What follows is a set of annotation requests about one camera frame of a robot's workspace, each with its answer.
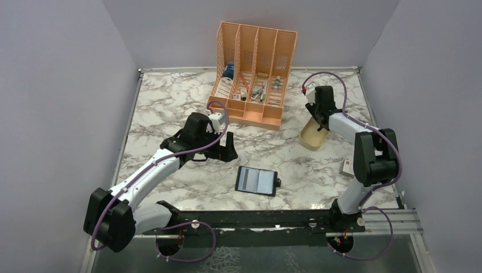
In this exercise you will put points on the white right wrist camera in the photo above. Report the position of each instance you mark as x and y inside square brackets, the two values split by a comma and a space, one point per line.
[310, 96]

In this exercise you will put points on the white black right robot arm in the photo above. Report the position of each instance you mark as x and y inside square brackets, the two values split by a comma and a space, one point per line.
[375, 155]

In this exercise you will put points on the black leather card holder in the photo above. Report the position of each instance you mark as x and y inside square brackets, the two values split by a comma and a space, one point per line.
[267, 184]

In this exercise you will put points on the blue tape roll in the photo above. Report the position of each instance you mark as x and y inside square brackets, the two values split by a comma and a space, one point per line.
[229, 71]

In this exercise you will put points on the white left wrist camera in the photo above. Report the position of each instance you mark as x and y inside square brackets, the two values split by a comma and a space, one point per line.
[217, 122]

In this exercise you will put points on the small white red box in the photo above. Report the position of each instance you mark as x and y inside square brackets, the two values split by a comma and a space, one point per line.
[347, 168]

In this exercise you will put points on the black metal base rail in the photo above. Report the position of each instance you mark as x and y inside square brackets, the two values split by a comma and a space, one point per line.
[255, 228]

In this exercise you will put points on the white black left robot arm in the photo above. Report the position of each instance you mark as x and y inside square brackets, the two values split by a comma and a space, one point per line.
[113, 216]

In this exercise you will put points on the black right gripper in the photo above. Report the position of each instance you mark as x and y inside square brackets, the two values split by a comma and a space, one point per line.
[312, 108]

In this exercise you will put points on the beige oval tray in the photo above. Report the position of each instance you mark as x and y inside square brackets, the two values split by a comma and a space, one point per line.
[311, 137]

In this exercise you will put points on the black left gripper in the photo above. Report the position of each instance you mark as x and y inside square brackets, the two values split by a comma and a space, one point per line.
[226, 153]

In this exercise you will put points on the white label card pack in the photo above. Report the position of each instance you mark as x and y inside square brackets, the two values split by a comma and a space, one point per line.
[223, 88]

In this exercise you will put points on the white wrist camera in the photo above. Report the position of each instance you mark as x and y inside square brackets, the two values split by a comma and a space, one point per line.
[217, 122]
[310, 96]

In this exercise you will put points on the orange plastic desk organizer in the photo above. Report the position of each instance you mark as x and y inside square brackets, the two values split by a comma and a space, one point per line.
[259, 54]

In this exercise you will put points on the green white marker pen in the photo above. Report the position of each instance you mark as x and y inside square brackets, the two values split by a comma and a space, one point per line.
[276, 83]

